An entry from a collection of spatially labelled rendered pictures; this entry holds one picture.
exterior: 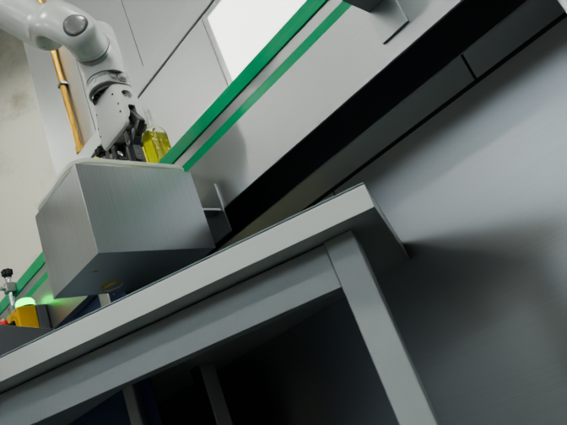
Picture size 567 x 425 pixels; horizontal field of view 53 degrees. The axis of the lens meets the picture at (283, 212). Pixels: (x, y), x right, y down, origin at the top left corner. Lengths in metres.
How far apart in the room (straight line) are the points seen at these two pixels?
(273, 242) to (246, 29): 0.75
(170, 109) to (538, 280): 1.00
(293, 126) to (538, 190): 0.39
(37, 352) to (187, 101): 0.82
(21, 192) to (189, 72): 4.68
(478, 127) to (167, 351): 0.60
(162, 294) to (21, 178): 5.41
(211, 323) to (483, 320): 0.46
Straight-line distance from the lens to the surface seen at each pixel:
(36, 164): 6.05
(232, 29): 1.39
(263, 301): 0.74
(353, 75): 0.88
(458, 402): 1.05
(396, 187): 1.06
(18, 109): 6.46
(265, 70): 1.04
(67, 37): 1.15
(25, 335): 1.02
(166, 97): 1.56
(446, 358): 1.04
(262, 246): 0.70
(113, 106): 1.12
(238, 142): 1.04
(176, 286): 0.74
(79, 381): 0.87
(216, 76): 1.40
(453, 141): 1.01
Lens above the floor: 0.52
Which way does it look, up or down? 20 degrees up
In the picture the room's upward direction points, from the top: 22 degrees counter-clockwise
